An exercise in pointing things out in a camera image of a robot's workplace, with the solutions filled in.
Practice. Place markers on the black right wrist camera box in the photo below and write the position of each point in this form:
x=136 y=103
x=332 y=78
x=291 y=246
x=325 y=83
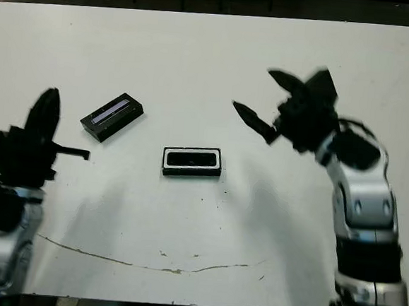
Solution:
x=323 y=86

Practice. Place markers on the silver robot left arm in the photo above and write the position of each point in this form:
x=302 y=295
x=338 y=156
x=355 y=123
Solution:
x=2 y=250

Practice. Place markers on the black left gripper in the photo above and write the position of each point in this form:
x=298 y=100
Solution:
x=27 y=156

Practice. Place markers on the black box lid silver stripe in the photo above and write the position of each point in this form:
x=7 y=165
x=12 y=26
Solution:
x=111 y=117

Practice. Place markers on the black box base white lining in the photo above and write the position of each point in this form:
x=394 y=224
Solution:
x=190 y=173

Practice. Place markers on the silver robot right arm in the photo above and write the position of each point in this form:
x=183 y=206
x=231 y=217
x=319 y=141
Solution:
x=367 y=194

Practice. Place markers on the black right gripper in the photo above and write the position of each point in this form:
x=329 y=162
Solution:
x=309 y=126

